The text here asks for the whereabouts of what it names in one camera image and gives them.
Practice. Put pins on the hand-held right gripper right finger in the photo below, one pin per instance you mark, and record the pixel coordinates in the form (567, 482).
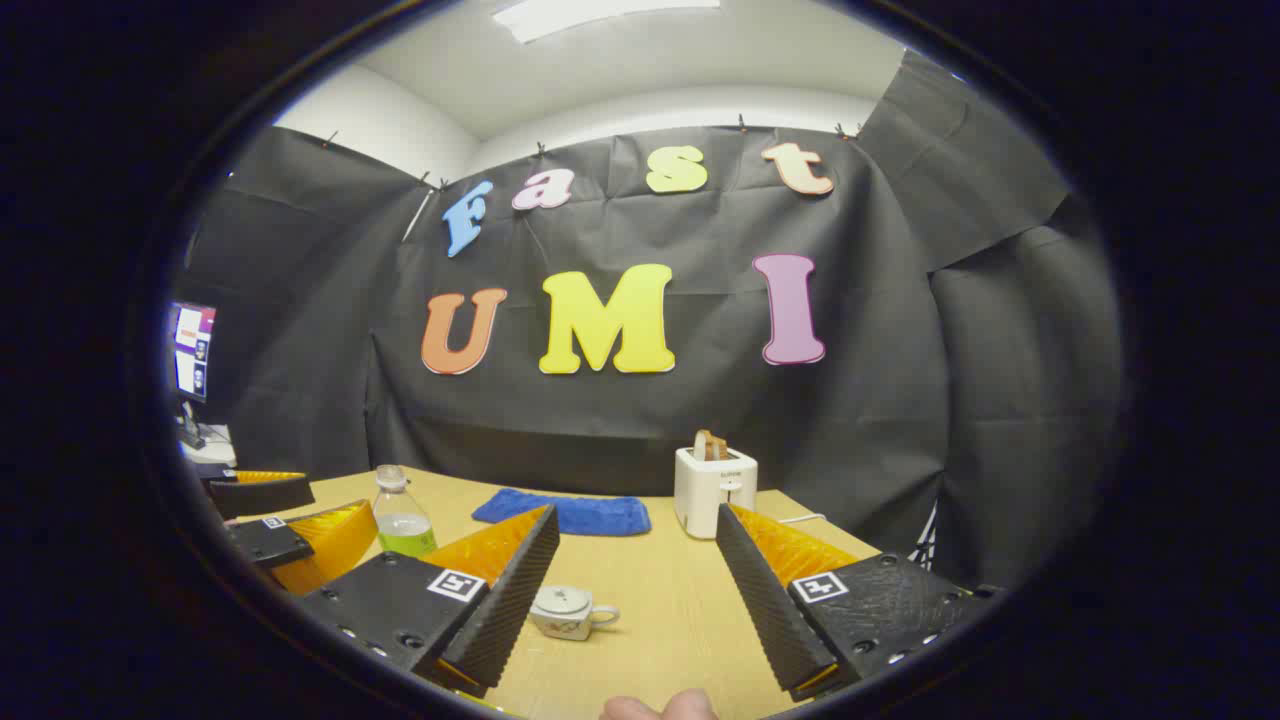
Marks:
(765, 600)

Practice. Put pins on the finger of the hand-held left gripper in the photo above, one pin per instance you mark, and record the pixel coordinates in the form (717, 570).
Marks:
(265, 495)
(275, 542)

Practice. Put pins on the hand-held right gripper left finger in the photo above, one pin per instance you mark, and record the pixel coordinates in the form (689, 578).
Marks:
(510, 600)

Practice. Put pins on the white ceramic teacup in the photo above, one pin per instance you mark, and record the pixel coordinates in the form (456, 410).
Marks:
(560, 625)

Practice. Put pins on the white teacup lid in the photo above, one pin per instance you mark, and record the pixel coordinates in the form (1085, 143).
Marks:
(566, 597)

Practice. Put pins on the green label water bottle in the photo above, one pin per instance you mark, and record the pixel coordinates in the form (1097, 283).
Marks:
(404, 525)

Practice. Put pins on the white side table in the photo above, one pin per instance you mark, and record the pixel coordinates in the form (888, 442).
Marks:
(212, 447)

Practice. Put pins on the blue folded cloth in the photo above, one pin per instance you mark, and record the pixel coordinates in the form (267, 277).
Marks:
(570, 513)

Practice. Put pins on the white toaster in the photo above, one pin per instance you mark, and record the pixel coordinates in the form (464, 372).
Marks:
(705, 495)

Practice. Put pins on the computer monitor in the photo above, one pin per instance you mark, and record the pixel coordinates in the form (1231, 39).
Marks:
(192, 350)

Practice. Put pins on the bread slice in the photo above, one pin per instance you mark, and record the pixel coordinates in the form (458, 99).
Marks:
(711, 446)

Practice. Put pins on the ceiling light panel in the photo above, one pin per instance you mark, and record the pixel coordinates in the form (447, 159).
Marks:
(600, 15)

